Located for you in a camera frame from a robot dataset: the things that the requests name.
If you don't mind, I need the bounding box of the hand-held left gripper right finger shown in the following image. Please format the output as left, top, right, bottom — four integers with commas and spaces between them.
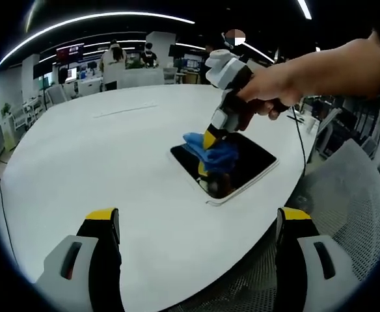
275, 207, 360, 312

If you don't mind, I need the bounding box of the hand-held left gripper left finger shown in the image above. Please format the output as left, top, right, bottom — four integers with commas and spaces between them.
34, 207, 125, 312

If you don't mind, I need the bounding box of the blue cleaning cloth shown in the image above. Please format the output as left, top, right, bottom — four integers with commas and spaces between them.
182, 131, 239, 172

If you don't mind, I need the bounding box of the black tablet white frame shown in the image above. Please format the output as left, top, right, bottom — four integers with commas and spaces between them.
169, 132, 280, 207

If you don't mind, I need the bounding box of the person's right hand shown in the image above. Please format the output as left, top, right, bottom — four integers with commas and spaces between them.
236, 68, 304, 131

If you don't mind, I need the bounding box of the white low partition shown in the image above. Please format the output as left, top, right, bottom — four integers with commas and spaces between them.
119, 68, 165, 88

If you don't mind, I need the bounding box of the grey mesh office chair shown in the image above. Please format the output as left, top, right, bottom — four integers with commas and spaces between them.
163, 139, 380, 312

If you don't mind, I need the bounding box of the long ceiling light strip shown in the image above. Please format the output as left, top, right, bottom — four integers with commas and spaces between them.
0, 12, 196, 68

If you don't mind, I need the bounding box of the red display screen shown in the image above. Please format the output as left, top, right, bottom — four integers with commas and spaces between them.
56, 45, 84, 63

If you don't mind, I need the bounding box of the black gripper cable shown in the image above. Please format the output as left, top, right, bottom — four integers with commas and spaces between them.
287, 107, 308, 178

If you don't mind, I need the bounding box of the black floor cable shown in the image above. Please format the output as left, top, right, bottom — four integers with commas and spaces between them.
0, 151, 19, 269

